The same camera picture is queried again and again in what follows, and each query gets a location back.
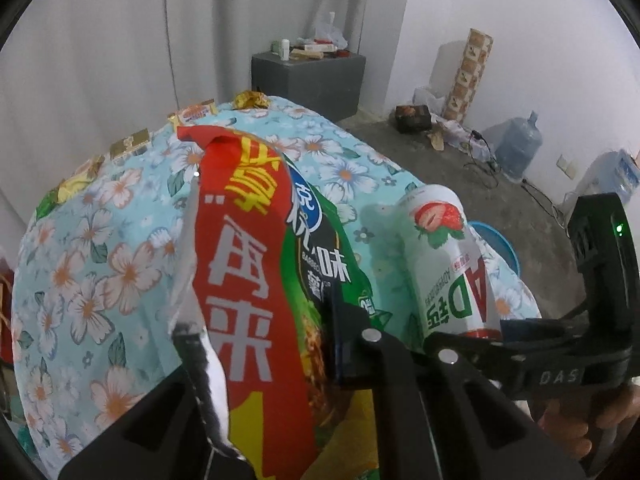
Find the clear plastic bag on box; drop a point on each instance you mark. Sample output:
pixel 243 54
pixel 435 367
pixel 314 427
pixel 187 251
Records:
pixel 325 31

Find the dark small box on floor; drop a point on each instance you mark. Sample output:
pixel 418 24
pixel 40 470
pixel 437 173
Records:
pixel 411 119

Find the orange white snack packet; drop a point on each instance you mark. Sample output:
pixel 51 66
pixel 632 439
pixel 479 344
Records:
pixel 190 114

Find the patterned rolled mat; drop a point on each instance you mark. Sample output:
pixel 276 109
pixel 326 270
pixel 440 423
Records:
pixel 476 52

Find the blue plastic waste basket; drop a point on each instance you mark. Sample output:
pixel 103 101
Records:
pixel 498 242

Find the white wall socket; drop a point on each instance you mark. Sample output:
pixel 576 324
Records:
pixel 568 168

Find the yellow green wrapper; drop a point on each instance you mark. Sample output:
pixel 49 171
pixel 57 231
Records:
pixel 68 188

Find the blue water jug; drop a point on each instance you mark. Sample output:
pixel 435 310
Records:
pixel 518 146

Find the strawberry drink can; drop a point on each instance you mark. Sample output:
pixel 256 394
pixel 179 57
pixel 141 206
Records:
pixel 447 270

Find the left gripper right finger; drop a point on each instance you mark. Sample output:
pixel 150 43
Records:
pixel 436 415

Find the white curtain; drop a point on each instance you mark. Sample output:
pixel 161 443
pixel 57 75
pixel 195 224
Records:
pixel 77 75

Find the white water dispenser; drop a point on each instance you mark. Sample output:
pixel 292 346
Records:
pixel 594 181

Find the blue bottle on dispenser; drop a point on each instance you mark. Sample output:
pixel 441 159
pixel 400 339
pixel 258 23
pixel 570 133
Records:
pixel 624 176

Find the gold candy wrapper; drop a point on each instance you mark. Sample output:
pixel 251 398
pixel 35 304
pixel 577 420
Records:
pixel 135 144

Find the gold foil wrapper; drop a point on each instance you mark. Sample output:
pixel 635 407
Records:
pixel 251 100

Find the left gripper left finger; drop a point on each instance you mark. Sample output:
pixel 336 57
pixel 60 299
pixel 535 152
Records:
pixel 180 430

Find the floral blue table cloth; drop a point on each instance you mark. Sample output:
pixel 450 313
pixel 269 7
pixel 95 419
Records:
pixel 88 327

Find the red green chip bag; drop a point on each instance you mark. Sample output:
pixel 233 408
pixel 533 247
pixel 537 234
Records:
pixel 262 254

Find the right hand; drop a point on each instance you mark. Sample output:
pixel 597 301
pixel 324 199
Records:
pixel 571 432

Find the white bottle on box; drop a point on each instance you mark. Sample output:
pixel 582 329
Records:
pixel 285 50

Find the grey storage box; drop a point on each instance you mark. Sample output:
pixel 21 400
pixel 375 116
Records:
pixel 330 86

